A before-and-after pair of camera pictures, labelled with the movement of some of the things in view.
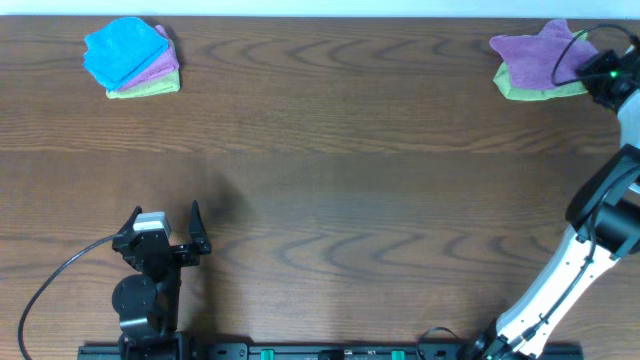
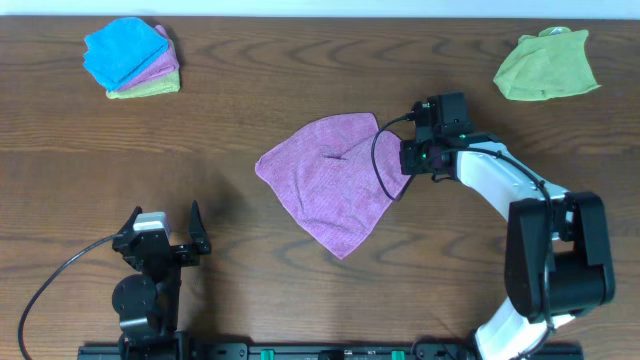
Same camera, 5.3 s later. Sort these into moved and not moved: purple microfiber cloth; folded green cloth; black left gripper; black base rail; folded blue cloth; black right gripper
Moved: black right gripper; purple microfiber cloth
Not moved: folded green cloth; black left gripper; black base rail; folded blue cloth
